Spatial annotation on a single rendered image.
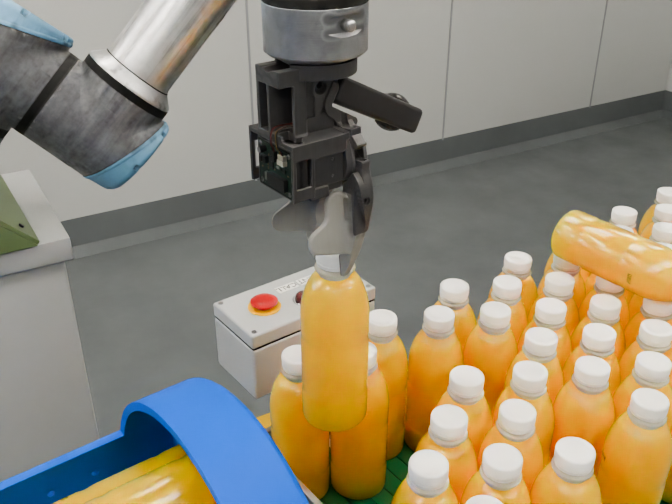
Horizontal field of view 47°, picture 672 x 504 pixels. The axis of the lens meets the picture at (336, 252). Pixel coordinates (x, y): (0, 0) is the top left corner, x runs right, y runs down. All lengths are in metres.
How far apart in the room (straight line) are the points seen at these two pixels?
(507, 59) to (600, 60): 0.76
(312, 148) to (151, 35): 0.63
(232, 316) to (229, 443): 0.40
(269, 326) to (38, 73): 0.53
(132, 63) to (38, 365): 0.52
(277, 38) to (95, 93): 0.63
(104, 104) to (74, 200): 2.34
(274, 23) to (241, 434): 0.33
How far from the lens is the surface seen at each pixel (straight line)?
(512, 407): 0.85
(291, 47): 0.64
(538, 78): 4.74
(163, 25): 1.24
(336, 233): 0.71
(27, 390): 1.39
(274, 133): 0.66
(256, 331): 0.97
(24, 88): 1.24
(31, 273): 1.28
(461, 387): 0.87
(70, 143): 1.25
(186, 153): 3.64
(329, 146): 0.67
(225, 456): 0.61
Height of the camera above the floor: 1.65
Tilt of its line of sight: 29 degrees down
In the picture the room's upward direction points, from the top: straight up
